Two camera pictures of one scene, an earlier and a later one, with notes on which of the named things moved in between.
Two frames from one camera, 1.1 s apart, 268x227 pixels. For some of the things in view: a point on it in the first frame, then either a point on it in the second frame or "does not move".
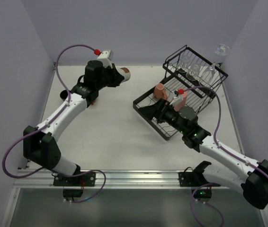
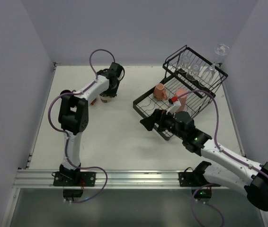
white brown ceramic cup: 125,72 to 105,99
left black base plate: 85,179 does not move
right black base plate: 195,178 does not move
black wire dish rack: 190,82 does not move
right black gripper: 160,110 to 158,120
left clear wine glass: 185,62 does not move
